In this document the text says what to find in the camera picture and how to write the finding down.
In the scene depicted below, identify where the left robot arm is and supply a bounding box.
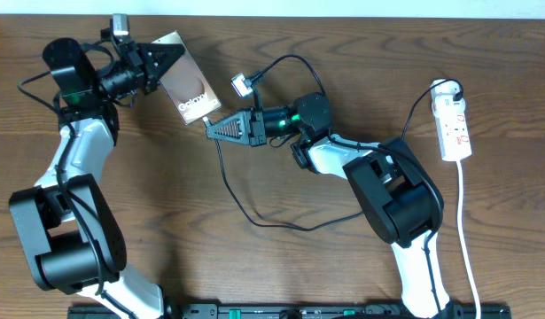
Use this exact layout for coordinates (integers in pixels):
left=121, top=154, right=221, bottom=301
left=9, top=36, right=185, bottom=318

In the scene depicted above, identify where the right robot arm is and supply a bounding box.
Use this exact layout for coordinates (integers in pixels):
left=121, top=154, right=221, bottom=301
left=204, top=92, right=450, bottom=318

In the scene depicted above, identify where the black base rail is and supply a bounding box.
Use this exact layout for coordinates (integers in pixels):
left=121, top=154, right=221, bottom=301
left=66, top=303, right=512, bottom=319

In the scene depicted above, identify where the white power strip cord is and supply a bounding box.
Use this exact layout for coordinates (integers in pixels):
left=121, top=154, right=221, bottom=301
left=455, top=159, right=483, bottom=319

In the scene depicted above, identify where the white power strip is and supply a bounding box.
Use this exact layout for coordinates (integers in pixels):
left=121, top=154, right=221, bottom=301
left=432, top=95, right=472, bottom=162

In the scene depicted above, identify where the bronze Galaxy smartphone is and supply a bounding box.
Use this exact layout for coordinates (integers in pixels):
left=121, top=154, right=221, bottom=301
left=153, top=31, right=222, bottom=125

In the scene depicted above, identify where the black USB charging cable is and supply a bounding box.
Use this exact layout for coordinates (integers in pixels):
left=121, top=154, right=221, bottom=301
left=202, top=79, right=465, bottom=233

